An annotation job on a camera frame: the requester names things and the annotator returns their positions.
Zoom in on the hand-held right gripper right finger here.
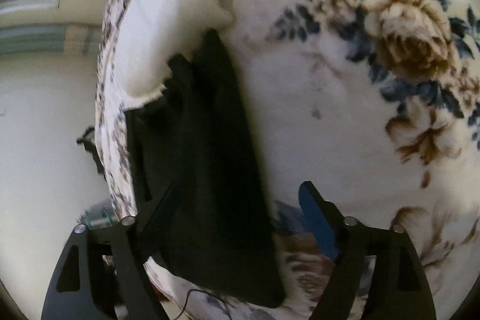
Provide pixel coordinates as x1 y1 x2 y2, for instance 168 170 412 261
298 181 437 320

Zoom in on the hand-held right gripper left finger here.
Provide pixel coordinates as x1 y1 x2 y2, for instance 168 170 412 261
40 185 184 320

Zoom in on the black striped long-sleeve shirt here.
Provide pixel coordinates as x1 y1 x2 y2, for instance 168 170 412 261
125 28 286 309

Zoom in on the teal storage rack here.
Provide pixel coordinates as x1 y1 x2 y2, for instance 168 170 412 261
79 207 115 229

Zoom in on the black garment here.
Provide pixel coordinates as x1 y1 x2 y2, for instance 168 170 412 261
77 126 107 178

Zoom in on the floral bed blanket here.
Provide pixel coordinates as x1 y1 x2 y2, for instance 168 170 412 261
94 0 480 320

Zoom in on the folded white cloth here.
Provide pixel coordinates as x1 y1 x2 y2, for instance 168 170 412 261
119 0 235 99

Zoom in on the teal striped curtain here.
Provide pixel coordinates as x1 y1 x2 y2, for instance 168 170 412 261
0 25 103 55

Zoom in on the black thin cable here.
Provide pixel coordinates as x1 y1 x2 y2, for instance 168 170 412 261
175 288 234 320

